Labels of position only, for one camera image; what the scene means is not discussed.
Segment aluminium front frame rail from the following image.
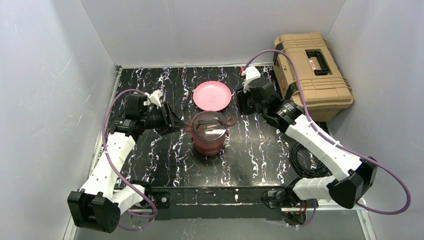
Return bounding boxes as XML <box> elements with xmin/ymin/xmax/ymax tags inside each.
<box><xmin>62</xmin><ymin>187</ymin><xmax>377</xmax><ymax>240</ymax></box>

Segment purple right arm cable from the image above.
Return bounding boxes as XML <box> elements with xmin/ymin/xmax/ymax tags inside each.
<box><xmin>241</xmin><ymin>49</ymin><xmax>412</xmax><ymax>229</ymax></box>

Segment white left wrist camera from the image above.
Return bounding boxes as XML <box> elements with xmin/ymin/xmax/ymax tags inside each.
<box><xmin>143</xmin><ymin>89</ymin><xmax>163</xmax><ymax>108</ymax></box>

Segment red steel lunch bowl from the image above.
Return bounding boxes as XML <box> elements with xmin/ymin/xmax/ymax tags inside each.
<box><xmin>184</xmin><ymin>111</ymin><xmax>236</xmax><ymax>156</ymax></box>
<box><xmin>194</xmin><ymin>142</ymin><xmax>224</xmax><ymax>156</ymax></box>

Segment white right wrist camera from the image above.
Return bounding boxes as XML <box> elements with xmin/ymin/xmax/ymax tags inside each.
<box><xmin>241</xmin><ymin>66</ymin><xmax>261</xmax><ymax>93</ymax></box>

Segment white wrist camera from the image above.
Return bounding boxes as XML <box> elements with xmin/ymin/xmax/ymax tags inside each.
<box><xmin>241</xmin><ymin>66</ymin><xmax>261</xmax><ymax>93</ymax></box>
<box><xmin>143</xmin><ymin>89</ymin><xmax>163</xmax><ymax>108</ymax></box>

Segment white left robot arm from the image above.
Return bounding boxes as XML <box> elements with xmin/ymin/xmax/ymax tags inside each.
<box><xmin>67</xmin><ymin>89</ymin><xmax>185</xmax><ymax>233</ymax></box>

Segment clear round lid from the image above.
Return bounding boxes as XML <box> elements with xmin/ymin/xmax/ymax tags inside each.
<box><xmin>190</xmin><ymin>111</ymin><xmax>228</xmax><ymax>142</ymax></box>

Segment metal serving tongs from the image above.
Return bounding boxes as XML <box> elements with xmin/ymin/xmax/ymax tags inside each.
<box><xmin>179</xmin><ymin>88</ymin><xmax>194</xmax><ymax>117</ymax></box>

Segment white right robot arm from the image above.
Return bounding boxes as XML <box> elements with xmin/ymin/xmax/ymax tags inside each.
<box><xmin>236</xmin><ymin>77</ymin><xmax>377</xmax><ymax>209</ymax></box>

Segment pink plate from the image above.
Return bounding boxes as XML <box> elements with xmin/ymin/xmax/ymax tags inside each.
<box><xmin>192</xmin><ymin>81</ymin><xmax>232</xmax><ymax>112</ymax></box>

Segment tan plastic tool case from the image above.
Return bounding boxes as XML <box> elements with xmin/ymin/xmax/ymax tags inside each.
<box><xmin>273</xmin><ymin>32</ymin><xmax>354</xmax><ymax>122</ymax></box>

